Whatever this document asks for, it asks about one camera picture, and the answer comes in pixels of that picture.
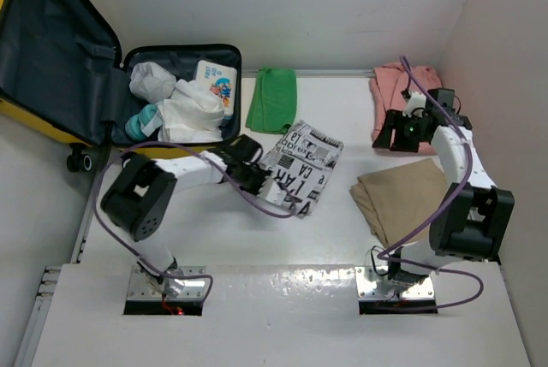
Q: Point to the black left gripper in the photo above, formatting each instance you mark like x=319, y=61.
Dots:
x=256, y=189

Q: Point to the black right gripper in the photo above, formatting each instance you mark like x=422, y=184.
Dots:
x=394, y=121

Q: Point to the newspaper print cloth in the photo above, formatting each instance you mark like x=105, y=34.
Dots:
x=302, y=162

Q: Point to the pink garment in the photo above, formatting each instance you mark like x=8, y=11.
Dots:
x=387, y=85

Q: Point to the green cloth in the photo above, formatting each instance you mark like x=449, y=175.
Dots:
x=273, y=106

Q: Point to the cream cloth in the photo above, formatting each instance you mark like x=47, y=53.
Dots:
x=191, y=115

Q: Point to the teal headphones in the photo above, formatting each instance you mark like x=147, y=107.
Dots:
x=142, y=125

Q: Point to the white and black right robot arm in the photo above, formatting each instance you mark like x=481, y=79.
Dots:
x=474, y=214

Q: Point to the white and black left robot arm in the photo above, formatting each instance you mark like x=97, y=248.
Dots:
x=138, y=198

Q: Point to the beige folded garment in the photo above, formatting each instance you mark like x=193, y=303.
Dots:
x=396, y=201

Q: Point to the first aid kit box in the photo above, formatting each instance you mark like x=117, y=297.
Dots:
x=220, y=80

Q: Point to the white front platform board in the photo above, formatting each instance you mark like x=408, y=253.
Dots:
x=272, y=316

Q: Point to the crumpled white plastic bag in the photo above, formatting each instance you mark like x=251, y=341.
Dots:
x=151, y=82

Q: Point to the yellow open suitcase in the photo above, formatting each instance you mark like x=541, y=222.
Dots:
x=63, y=73

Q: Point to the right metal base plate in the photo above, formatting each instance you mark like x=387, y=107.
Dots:
x=372, y=287

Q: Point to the metal base plate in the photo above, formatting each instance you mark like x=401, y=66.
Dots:
x=144, y=288
x=372, y=287

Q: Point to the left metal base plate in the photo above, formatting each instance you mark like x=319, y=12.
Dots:
x=144, y=288

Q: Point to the aluminium frame rail left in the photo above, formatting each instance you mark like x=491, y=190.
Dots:
x=44, y=296

